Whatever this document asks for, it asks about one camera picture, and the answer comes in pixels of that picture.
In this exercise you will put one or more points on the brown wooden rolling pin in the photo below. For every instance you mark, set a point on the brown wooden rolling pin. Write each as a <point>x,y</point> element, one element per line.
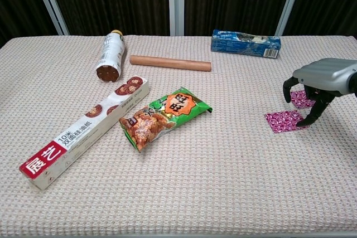
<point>170,63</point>

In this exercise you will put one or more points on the green snack bag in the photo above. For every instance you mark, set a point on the green snack bag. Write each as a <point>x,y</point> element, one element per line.
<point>164,118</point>

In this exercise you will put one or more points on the long white baking paper box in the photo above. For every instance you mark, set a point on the long white baking paper box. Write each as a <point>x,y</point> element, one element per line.
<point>83,132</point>

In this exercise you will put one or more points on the white partition frame post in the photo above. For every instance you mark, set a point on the white partition frame post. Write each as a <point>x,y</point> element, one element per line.
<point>288,1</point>
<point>175,1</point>
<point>51,4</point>

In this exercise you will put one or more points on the white bottle yellow cap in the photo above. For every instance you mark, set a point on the white bottle yellow cap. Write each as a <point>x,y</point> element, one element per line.
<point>111,54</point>

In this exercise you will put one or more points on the pink waffle table cloth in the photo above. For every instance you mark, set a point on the pink waffle table cloth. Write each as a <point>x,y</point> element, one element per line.
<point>209,179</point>

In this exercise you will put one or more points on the pink patterned square tile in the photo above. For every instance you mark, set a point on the pink patterned square tile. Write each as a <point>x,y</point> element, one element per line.
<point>283,121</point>
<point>298,98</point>

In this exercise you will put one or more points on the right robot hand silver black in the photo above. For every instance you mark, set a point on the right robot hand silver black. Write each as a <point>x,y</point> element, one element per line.
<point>326,76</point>

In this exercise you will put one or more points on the blue cookie box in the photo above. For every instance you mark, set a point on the blue cookie box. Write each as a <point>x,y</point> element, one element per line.
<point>242,45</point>

